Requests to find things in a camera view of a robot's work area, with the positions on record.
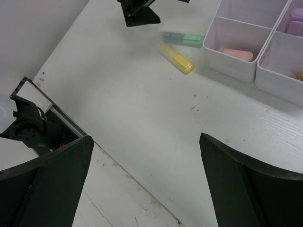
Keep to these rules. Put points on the white six-compartment organizer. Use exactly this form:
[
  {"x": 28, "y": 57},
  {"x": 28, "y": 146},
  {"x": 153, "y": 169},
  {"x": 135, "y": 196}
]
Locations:
[{"x": 258, "y": 26}]

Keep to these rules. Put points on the yellow highlighter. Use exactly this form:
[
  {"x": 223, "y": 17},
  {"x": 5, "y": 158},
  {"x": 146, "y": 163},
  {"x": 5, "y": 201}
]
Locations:
[{"x": 175, "y": 58}]

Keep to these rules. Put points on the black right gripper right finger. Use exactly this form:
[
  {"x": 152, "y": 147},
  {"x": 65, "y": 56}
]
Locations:
[{"x": 247, "y": 192}]

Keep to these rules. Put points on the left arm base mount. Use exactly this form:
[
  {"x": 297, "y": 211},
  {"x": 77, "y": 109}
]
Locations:
[{"x": 22, "y": 120}]

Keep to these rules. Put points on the tan eraser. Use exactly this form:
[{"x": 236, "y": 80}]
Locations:
[{"x": 297, "y": 77}]

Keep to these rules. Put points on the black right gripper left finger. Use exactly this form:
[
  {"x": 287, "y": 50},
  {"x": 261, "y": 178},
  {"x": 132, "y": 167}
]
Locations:
[{"x": 45, "y": 191}]

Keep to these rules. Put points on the green highlighter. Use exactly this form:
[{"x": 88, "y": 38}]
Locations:
[{"x": 190, "y": 40}]

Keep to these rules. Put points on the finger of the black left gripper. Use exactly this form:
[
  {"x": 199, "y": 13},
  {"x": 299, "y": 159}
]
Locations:
[{"x": 138, "y": 12}]

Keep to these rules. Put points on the pink highlighter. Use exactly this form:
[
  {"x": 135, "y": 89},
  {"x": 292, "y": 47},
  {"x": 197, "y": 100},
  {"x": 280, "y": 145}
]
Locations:
[{"x": 295, "y": 25}]

